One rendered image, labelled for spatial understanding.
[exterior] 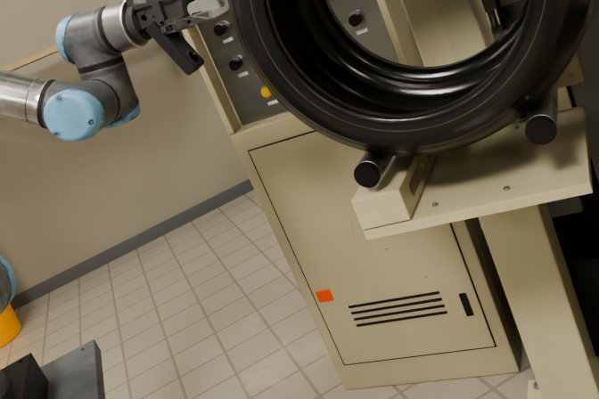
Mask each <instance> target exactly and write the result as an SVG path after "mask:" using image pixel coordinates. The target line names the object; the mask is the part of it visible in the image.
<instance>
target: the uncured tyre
mask: <svg viewBox="0 0 599 399"><path fill-rule="evenodd" d="M594 2H595V0H526V1H525V4H524V5H523V6H522V8H521V11H520V12H519V14H518V15H517V17H516V18H515V20H514V21H513V23H512V24H511V25H510V27H509V28H508V29H507V30H506V31H505V32H504V33H503V34H502V35H501V36H500V37H499V38H498V39H497V40H496V41H494V42H493V43H492V44H491V45H489V46H488V47H486V48H485V49H483V50H482V51H480V52H478V53H476V54H474V55H473V56H471V57H468V58H466V59H464V60H461V61H457V62H454V63H450V64H446V65H441V66H433V67H416V66H409V65H404V64H400V63H396V62H394V61H389V60H387V59H384V58H382V57H381V56H379V55H377V54H375V53H373V52H371V51H369V50H368V49H366V48H365V47H364V46H362V45H361V44H360V43H358V41H357V40H356V39H355V38H354V37H353V36H351V35H350V33H349V32H348V31H347V30H346V29H345V28H344V27H343V26H342V24H341V22H340V21H339V19H338V18H337V16H336V14H335V13H334V11H333V9H332V7H331V5H330V2H329V0H228V5H229V10H230V13H231V17H232V21H233V24H234V28H235V31H236V34H237V36H238V38H239V41H240V43H241V46H242V49H243V51H244V52H245V54H246V56H247V58H248V60H249V62H250V65H251V66H252V68H253V69H254V70H255V72H256V73H257V75H258V77H259V78H260V80H261V81H262V82H263V84H264V85H265V86H266V88H267V89H268V90H269V92H270V93H271V94H272V95H273V96H274V97H275V98H276V100H277V101H279V102H280V103H281V104H282V105H283V106H284V108H285V109H287V110H288V111H289V112H290V113H291V114H292V115H294V116H295V117H296V118H298V119H299V120H300V121H302V122H303V123H304V124H306V125H307V126H309V127H311V128H312V129H314V130H316V131H317V132H318V133H320V134H322V135H324V136H326V137H328V138H330V139H332V140H334V141H336V142H338V143H342V144H345V145H347V146H349V147H352V148H355V149H359V150H361V151H368V152H372V153H377V154H383V155H391V156H422V155H431V154H437V153H441V152H446V151H452V150H456V149H459V148H463V147H465V146H467V145H470V144H473V143H476V142H478V141H480V140H482V139H485V138H487V137H489V136H491V135H492V134H494V133H496V132H498V131H500V130H501V129H503V128H505V127H506V126H509V125H510V124H512V122H514V121H515V120H516V119H518V118H520V117H521V116H522V115H524V114H525V113H526V112H527V111H528V110H530V109H531V108H532V107H533V106H534V105H535V104H537V103H538V102H539V101H540V100H541V99H542V98H543V97H544V96H545V95H546V93H547V92H548V91H549V90H550V89H551V88H552V87H553V85H554V84H555V83H556V81H557V80H558V79H559V78H560V76H561V75H562V73H563V72H564V71H565V70H566V68H567V67H568V65H569V63H570V61H571V59H572V58H573V56H574V54H575V52H576V51H577V49H578V46H579V44H580V42H581V40H582V38H583V36H584V34H585V31H586V29H587V24H588V22H589V19H590V16H591V13H592V10H593V6H594Z"/></svg>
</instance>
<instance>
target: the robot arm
mask: <svg viewBox="0 0 599 399"><path fill-rule="evenodd" d="M229 14H231V13H230V10H229V5H228V0H196V1H195V0H122V1H119V2H116V3H113V4H108V5H105V6H102V7H98V8H95V9H92V10H89V11H85V12H76V13H74V14H72V15H71V16H69V17H66V18H64V19H63V20H62V21H61V22H60V23H59V25H58V27H57V29H56V33H55V41H56V45H57V48H58V51H59V53H60V54H61V56H62V58H63V59H64V60H65V61H67V62H69V63H71V64H76V67H77V69H78V74H79V76H80V78H81V81H82V83H80V84H78V85H77V84H72V83H68V82H63V81H60V80H54V79H43V78H39V77H32V76H27V75H23V74H19V73H14V72H11V71H6V70H1V69H0V118H5V119H10V120H13V121H18V122H21V123H26V124H31V125H34V126H39V127H41V128H45V129H48V130H50V132H51V133H52V134H54V135H55V136H56V137H58V138H60V139H62V140H63V141H67V142H80V141H83V140H85V139H88V138H90V137H92V136H94V135H95V134H97V133H98V132H99V131H100V130H101V129H102V128H112V127H115V126H121V125H123V124H126V123H127V122H129V121H131V120H132V119H134V118H136V117H137V116H138V115H139V114H140V111H141V109H140V105H139V99H138V97H137V96H136V94H135V89H134V87H133V84H132V81H131V78H130V76H129V74H128V71H127V66H126V63H125V61H124V59H123V56H122V53H123V52H125V51H129V50H133V49H136V48H140V47H143V46H145V45H146V44H147V43H148V41H149V40H150V39H152V38H153V39H154V40H155V41H156V42H157V43H158V44H159V45H160V47H161V48H162V49H163V50H164V51H165V52H166V53H167V54H168V55H169V56H170V58H171V59H172V60H173V61H174V62H175V63H176V64H177V65H178V66H179V67H180V69H181V70H182V71H183V72H184V73H185V74H186V75H188V76H189V75H191V74H193V73H194V72H195V71H196V70H198V69H199V68H200V67H201V66H202V65H203V64H204V60H203V59H202V57H200V55H199V54H198V53H197V52H196V51H195V50H194V49H193V48H192V47H191V46H190V44H189V43H188V42H187V41H186V40H185V39H184V38H183V37H182V36H181V34H180V33H179V32H178V31H180V30H183V29H188V28H190V27H192V26H194V25H197V24H200V23H203V22H206V21H209V20H214V19H217V18H220V17H223V16H226V15H229ZM16 287H17V281H16V277H15V276H14V271H13V269H12V267H11V266H10V264H9V263H8V262H7V261H6V260H5V259H4V258H2V257H1V256H0V314H1V313H2V312H3V311H4V310H5V309H6V307H7V306H8V305H9V304H10V302H11V301H12V299H13V297H14V295H15V292H16ZM10 385H11V382H10V380H9V379H8V378H7V377H6V375H5V374H4V373H3V372H2V371H0V399H2V398H3V397H4V396H5V394H6V393H7V392H8V390H9V388H10Z"/></svg>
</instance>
